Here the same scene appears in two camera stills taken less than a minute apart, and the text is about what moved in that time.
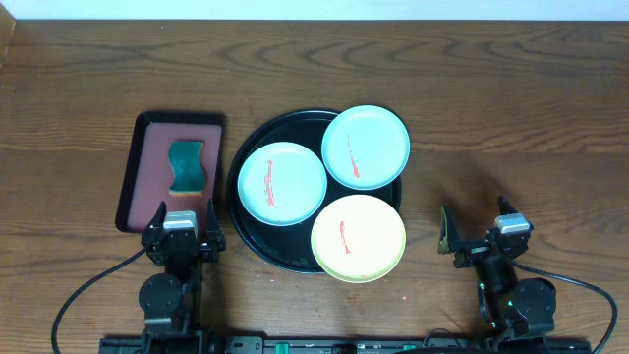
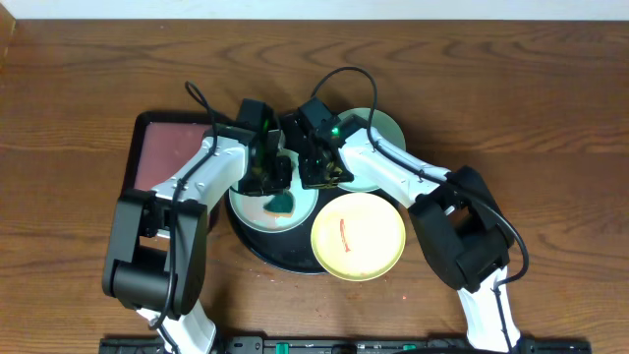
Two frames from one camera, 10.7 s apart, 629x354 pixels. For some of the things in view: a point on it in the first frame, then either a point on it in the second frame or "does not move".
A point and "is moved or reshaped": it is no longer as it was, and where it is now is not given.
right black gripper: [474, 253] → [308, 178]
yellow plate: [358, 238] does not move
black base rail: [348, 345] does not move
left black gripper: [217, 243] → [285, 167]
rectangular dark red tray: [149, 174] does not move
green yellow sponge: [186, 158] is moved or reshaped
